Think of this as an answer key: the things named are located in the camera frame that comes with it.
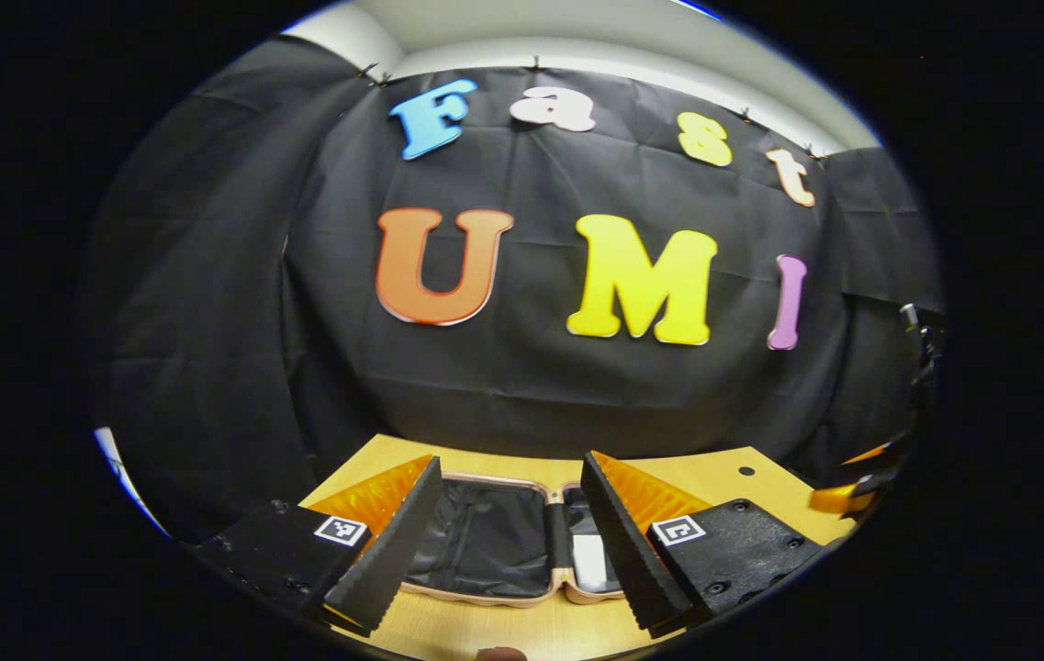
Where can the white pump bottle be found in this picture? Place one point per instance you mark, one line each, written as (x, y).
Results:
(589, 562)

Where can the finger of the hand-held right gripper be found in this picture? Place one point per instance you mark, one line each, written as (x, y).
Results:
(870, 453)
(834, 498)

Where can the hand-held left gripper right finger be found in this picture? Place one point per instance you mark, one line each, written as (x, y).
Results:
(627, 551)

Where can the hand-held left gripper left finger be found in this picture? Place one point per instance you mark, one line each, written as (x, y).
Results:
(393, 551)

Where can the pink suitcase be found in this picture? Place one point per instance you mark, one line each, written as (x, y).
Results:
(485, 542)

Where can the white printed object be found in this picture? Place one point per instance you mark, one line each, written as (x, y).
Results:
(117, 468)

